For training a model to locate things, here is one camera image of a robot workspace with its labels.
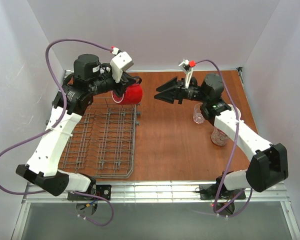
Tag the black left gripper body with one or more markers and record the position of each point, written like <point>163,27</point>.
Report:
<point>125,81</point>

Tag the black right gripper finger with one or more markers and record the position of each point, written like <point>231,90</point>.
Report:
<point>168,96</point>
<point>169,85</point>

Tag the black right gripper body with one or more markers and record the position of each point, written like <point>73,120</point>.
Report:
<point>179,90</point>

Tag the clear glass cup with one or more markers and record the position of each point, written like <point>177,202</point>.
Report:
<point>197,114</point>

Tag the bright red mug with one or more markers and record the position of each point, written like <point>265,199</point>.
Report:
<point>132,96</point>

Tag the pink ghost pattern mug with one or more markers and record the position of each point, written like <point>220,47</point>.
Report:
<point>218,137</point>

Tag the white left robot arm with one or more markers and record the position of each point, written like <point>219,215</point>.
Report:
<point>90,78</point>

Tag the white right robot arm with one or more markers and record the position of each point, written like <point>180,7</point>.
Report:
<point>268,162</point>

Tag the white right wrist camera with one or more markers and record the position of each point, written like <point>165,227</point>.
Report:
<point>187,67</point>

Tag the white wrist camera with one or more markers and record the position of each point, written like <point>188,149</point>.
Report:
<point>187,67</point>
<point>121,62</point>

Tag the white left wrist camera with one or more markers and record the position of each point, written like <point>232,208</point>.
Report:
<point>121,62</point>

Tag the grey wire dish rack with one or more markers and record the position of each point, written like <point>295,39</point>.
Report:
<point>102,144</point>

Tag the aluminium frame rail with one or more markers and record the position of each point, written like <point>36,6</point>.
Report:
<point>161,192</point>

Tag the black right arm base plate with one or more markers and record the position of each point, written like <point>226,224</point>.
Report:
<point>208,192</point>

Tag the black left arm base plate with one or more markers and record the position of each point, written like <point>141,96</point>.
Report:
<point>101,190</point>

